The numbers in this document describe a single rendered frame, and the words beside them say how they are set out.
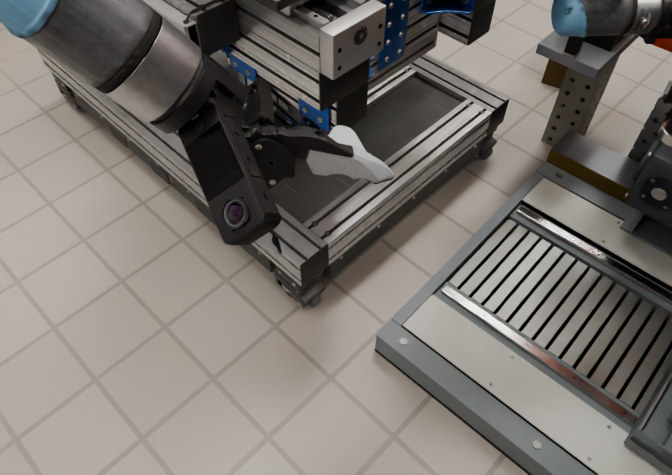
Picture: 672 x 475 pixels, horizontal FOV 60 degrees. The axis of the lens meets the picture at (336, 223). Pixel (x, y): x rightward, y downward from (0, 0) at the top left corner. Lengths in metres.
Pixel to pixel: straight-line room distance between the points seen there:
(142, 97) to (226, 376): 1.08
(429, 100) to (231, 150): 1.36
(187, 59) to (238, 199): 0.11
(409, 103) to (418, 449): 0.96
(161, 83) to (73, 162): 1.60
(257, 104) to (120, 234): 1.30
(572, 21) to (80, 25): 0.77
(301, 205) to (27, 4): 1.10
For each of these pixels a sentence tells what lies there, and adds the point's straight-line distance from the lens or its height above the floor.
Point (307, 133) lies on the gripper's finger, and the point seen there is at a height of 0.98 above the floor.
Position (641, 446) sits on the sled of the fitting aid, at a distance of 1.40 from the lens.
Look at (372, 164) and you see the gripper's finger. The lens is 0.53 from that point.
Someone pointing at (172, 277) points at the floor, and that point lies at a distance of 1.65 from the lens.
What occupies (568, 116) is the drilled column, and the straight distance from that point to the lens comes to 1.97.
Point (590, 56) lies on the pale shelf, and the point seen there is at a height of 0.45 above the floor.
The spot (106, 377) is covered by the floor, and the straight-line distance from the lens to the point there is 1.55.
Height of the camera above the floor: 1.32
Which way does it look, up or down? 51 degrees down
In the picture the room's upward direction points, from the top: straight up
